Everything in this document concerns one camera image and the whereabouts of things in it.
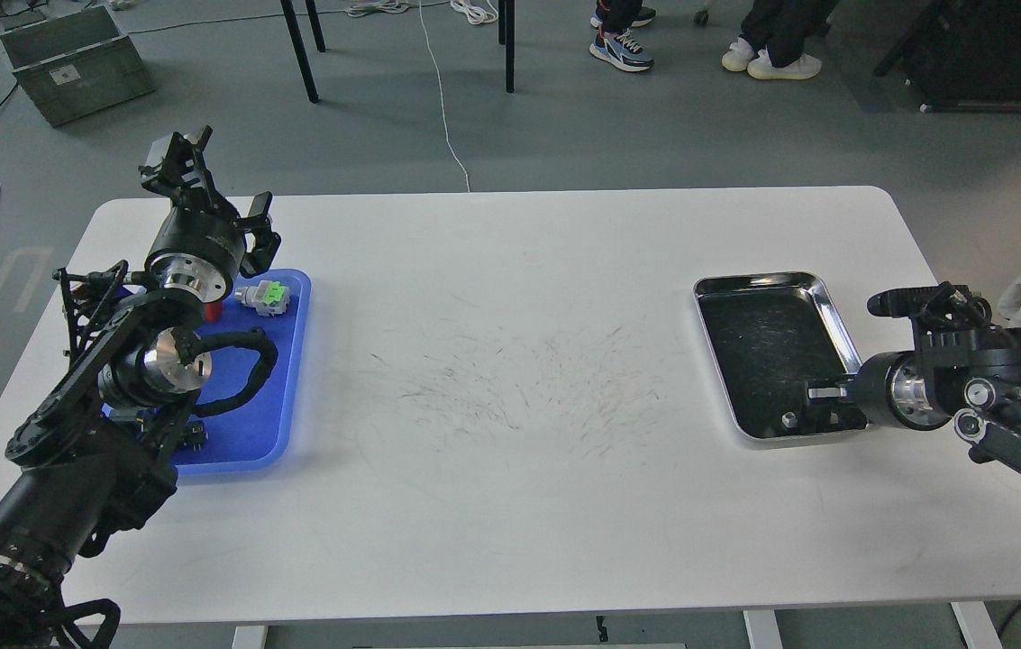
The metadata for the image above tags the steel tray with black mat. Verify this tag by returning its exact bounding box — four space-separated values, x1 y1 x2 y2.
694 271 870 447

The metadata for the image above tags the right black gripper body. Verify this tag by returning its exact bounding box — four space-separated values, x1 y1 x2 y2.
847 353 911 428

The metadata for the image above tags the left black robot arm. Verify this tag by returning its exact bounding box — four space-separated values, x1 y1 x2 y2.
0 126 282 648

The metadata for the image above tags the blue sneaker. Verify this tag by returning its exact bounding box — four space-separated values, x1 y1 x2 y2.
588 30 654 73

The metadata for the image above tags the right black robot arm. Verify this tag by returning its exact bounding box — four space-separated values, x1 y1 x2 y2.
780 282 1021 475

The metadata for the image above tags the red push button part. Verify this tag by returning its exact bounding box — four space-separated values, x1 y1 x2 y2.
204 301 224 325

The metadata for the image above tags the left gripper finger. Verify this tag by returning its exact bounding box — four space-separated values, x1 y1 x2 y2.
231 190 282 277
139 126 227 214

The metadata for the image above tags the grey part with green top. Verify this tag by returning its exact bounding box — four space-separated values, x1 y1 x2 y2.
233 280 292 317

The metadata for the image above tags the black table leg right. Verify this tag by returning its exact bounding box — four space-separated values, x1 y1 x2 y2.
497 0 515 94

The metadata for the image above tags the black equipment case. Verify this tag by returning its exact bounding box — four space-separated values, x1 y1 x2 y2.
872 1 1021 112

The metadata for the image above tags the small black connector part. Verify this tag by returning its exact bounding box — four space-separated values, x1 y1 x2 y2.
178 420 208 452

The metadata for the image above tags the grey plastic crate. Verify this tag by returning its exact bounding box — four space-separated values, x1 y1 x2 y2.
0 5 156 127

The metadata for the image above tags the white cable on floor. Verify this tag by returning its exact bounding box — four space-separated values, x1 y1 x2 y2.
344 0 500 194

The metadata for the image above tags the black table leg front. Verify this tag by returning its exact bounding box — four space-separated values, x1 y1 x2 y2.
279 0 326 105

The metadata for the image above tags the white sneaker right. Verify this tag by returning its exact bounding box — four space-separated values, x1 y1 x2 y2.
746 49 823 82

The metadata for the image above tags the white sneaker left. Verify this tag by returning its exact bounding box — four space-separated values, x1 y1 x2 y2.
721 37 758 73

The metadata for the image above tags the blue plastic tray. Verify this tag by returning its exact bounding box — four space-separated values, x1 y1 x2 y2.
105 268 313 475

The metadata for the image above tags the white sneaker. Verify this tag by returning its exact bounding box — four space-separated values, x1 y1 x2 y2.
746 49 823 82
721 37 758 73

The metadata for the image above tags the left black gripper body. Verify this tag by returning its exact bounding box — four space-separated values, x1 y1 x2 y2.
146 203 245 304

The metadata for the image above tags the black table leg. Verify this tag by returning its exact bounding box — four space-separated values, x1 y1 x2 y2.
279 0 326 105
497 0 515 94

